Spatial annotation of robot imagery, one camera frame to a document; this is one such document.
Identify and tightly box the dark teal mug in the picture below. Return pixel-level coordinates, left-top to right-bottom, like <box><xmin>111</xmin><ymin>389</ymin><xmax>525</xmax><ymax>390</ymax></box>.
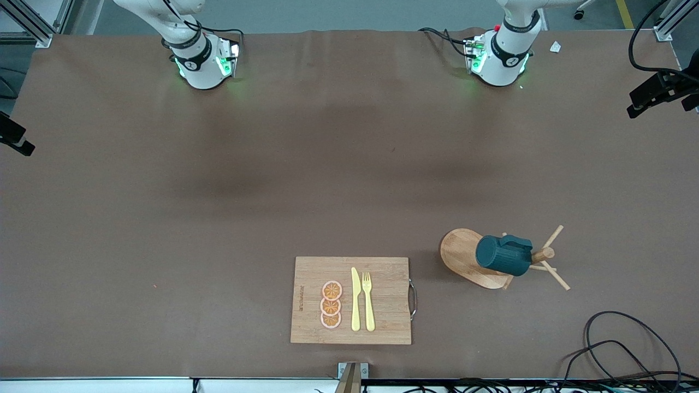
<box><xmin>475</xmin><ymin>234</ymin><xmax>534</xmax><ymax>277</ymax></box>

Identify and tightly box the wooden mug rack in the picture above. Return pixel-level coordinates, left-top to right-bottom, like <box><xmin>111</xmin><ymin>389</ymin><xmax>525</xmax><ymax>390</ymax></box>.
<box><xmin>440</xmin><ymin>224</ymin><xmax>571</xmax><ymax>291</ymax></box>

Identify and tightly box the brown table cover sheet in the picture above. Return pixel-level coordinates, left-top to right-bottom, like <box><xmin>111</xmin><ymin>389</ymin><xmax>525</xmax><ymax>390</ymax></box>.
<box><xmin>0</xmin><ymin>27</ymin><xmax>699</xmax><ymax>380</ymax></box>

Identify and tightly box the bamboo cutting board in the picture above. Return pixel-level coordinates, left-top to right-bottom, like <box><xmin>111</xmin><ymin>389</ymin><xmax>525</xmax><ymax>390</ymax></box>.
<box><xmin>290</xmin><ymin>256</ymin><xmax>418</xmax><ymax>346</ymax></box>

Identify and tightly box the yellow plastic fork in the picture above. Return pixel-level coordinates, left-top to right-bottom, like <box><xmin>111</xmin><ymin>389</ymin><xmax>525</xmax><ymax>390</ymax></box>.
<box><xmin>362</xmin><ymin>272</ymin><xmax>376</xmax><ymax>332</ymax></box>

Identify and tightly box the yellow plastic knife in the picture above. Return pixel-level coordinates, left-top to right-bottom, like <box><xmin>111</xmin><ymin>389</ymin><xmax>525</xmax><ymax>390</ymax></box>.
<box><xmin>351</xmin><ymin>267</ymin><xmax>362</xmax><ymax>332</ymax></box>

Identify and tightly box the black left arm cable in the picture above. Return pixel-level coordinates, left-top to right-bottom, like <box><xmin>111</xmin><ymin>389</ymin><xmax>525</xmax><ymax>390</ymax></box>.
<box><xmin>628</xmin><ymin>0</ymin><xmax>699</xmax><ymax>74</ymax></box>

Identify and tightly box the aluminium frame post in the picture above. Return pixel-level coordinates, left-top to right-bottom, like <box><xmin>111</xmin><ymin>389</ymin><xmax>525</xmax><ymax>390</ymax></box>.
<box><xmin>0</xmin><ymin>0</ymin><xmax>74</xmax><ymax>49</ymax></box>
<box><xmin>654</xmin><ymin>0</ymin><xmax>699</xmax><ymax>43</ymax></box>

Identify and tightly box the black looped cable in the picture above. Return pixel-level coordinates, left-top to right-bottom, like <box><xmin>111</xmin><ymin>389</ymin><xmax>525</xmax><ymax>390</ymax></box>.
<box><xmin>584</xmin><ymin>311</ymin><xmax>683</xmax><ymax>393</ymax></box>
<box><xmin>560</xmin><ymin>340</ymin><xmax>664</xmax><ymax>393</ymax></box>

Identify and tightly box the black left base cable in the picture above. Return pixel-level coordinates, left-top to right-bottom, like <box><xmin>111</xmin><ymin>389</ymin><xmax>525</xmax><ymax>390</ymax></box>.
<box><xmin>418</xmin><ymin>26</ymin><xmax>475</xmax><ymax>58</ymax></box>

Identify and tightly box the black base cable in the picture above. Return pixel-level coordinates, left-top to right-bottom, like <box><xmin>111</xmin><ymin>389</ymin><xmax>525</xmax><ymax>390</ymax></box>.
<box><xmin>418</xmin><ymin>26</ymin><xmax>475</xmax><ymax>58</ymax></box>
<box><xmin>188</xmin><ymin>19</ymin><xmax>245</xmax><ymax>61</ymax></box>

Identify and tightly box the black right base cable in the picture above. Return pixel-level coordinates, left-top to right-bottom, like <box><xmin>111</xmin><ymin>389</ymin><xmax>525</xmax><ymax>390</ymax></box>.
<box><xmin>188</xmin><ymin>19</ymin><xmax>245</xmax><ymax>61</ymax></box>

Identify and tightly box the white table edge rail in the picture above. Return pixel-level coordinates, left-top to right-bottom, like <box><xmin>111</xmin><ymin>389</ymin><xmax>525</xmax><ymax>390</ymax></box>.
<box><xmin>0</xmin><ymin>376</ymin><xmax>339</xmax><ymax>393</ymax></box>

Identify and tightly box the black cable bundle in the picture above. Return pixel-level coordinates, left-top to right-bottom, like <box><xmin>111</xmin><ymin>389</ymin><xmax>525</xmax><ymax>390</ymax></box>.
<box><xmin>360</xmin><ymin>378</ymin><xmax>699</xmax><ymax>393</ymax></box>

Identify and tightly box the aluminium bracket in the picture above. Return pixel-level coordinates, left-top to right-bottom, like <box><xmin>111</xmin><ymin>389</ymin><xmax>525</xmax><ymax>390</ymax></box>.
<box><xmin>337</xmin><ymin>362</ymin><xmax>369</xmax><ymax>393</ymax></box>

